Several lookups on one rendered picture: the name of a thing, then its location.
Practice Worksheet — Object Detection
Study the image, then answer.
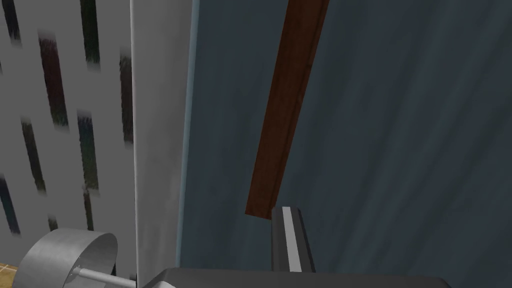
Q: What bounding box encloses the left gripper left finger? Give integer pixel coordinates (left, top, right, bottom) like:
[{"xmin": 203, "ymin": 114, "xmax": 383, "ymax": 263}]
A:
[{"xmin": 271, "ymin": 207, "xmax": 285, "ymax": 273}]

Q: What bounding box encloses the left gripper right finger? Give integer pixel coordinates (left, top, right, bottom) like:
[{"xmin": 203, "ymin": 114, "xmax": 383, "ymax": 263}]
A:
[{"xmin": 281, "ymin": 205, "xmax": 317, "ymax": 273}]

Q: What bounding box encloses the grey door leaf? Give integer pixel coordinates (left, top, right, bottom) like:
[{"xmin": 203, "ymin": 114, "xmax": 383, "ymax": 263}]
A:
[{"xmin": 129, "ymin": 0, "xmax": 201, "ymax": 288}]

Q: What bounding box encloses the grey round door knob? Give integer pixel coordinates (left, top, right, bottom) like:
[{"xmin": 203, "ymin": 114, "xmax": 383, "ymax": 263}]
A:
[{"xmin": 11, "ymin": 227, "xmax": 137, "ymax": 288}]

